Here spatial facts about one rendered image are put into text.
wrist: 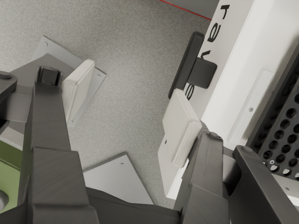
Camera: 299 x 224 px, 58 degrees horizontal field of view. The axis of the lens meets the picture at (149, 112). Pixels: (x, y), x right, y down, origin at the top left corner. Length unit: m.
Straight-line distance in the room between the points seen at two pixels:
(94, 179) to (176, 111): 1.22
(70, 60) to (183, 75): 0.96
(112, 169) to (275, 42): 1.09
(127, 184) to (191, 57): 1.16
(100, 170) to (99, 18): 0.71
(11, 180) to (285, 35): 0.44
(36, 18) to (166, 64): 0.57
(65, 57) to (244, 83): 0.93
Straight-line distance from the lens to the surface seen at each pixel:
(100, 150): 1.35
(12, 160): 0.48
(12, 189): 0.49
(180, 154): 0.16
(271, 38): 0.39
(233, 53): 0.27
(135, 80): 1.21
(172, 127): 0.18
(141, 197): 1.45
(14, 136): 0.53
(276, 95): 0.37
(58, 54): 1.22
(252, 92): 0.38
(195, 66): 0.28
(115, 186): 1.40
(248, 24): 0.27
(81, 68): 0.18
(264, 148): 0.35
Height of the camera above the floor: 1.18
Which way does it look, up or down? 70 degrees down
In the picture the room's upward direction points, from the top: 170 degrees clockwise
